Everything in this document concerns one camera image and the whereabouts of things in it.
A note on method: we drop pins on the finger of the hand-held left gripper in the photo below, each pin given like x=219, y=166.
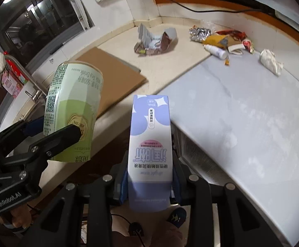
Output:
x=61, y=139
x=34, y=127

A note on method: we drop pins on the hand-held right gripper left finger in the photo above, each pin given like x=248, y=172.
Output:
x=123, y=190

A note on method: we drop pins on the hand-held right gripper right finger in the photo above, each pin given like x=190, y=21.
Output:
x=177, y=187

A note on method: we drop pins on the pale green drink can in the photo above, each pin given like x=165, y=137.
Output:
x=72, y=95

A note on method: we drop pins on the purple and white carton box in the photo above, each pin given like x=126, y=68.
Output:
x=149, y=139

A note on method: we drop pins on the brown paper cup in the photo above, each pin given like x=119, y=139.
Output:
x=234, y=45

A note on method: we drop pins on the silver foil wrapper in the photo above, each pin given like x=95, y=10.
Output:
x=200, y=34

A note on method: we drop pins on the person's left hand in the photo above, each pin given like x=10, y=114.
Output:
x=19, y=216

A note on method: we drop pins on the blue patterned slipper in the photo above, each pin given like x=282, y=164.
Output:
x=176, y=217

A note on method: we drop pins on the pink box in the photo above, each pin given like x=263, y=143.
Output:
x=11, y=86

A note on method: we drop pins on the red box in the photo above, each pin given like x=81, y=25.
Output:
x=16, y=70

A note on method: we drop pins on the brown cardboard sheet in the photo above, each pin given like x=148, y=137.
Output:
x=113, y=77

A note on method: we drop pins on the crumpled white paper wrapper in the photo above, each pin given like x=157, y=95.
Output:
x=148, y=40

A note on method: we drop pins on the small orange scrap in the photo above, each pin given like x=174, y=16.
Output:
x=226, y=61

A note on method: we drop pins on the small white bottle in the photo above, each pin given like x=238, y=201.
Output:
x=215, y=51

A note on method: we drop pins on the torn brown white carton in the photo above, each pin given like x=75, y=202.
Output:
x=169, y=41

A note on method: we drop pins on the yellow snack packet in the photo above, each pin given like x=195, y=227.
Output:
x=213, y=40

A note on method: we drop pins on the crumpled white tissue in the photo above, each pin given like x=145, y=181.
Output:
x=270, y=60

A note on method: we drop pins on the red and white wrapper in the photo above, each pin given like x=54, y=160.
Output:
x=247, y=45

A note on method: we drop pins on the red snack wrapper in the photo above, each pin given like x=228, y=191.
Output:
x=230, y=33

